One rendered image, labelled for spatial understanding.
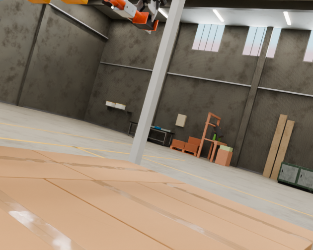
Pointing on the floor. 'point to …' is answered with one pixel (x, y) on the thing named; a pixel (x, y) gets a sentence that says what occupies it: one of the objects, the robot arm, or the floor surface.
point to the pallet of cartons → (193, 143)
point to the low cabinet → (301, 178)
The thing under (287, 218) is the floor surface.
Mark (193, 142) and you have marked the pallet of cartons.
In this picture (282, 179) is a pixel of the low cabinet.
